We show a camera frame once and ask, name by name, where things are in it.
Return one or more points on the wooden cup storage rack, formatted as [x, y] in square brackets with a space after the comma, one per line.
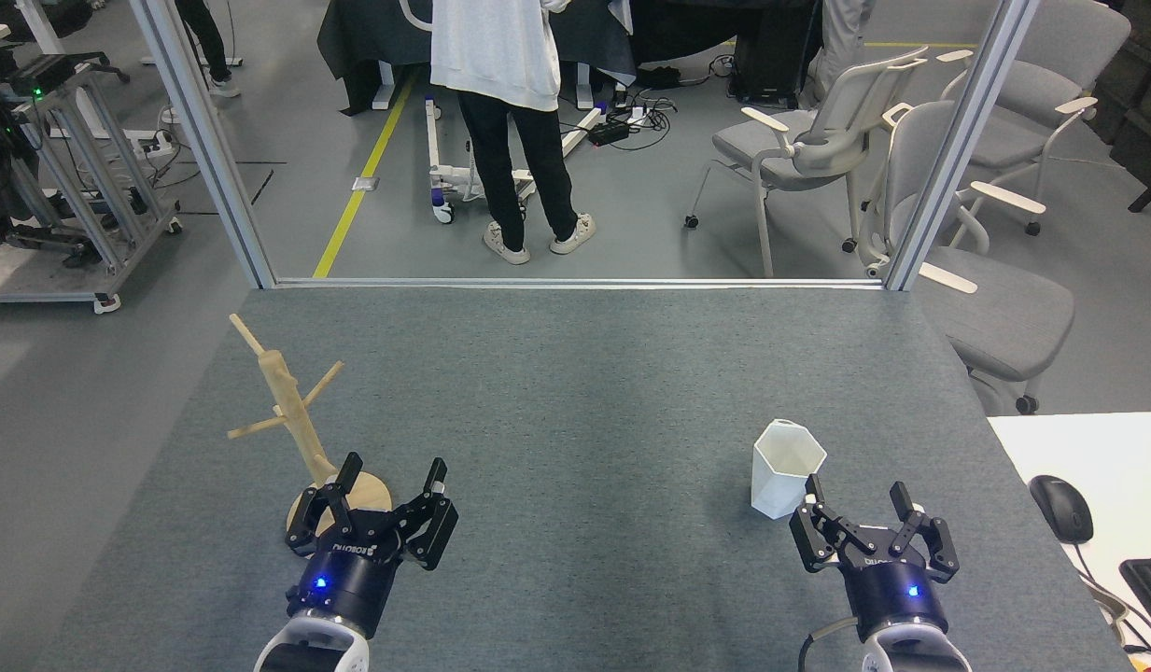
[300, 434]

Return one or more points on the black computer mouse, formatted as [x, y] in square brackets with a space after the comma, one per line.
[1060, 509]

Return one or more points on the white faceted cup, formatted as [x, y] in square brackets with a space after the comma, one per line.
[782, 471]

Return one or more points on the silver frame post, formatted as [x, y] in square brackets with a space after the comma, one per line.
[963, 140]
[214, 159]

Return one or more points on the white stand on wheels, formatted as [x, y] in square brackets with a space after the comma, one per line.
[444, 175]

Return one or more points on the grey chair with white frame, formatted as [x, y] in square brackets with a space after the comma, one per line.
[1004, 317]
[771, 149]
[1014, 140]

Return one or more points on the black cabinet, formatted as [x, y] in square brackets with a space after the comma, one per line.
[771, 56]

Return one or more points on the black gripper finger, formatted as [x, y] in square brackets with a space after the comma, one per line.
[430, 527]
[813, 537]
[934, 546]
[315, 518]

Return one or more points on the person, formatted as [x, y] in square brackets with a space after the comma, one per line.
[500, 56]
[841, 47]
[206, 42]

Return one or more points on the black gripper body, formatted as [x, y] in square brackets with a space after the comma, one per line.
[892, 583]
[346, 583]

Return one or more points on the metal floor outlet plate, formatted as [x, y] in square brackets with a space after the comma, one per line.
[365, 184]

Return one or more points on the silver frame rail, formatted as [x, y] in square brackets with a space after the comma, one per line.
[575, 282]

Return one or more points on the black power strip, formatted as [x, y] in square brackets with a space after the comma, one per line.
[609, 133]

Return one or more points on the white desk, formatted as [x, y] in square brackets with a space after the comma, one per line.
[1107, 457]

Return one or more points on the metal frame cart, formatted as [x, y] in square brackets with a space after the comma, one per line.
[80, 187]

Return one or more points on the white power strip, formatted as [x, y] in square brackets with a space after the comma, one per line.
[153, 143]

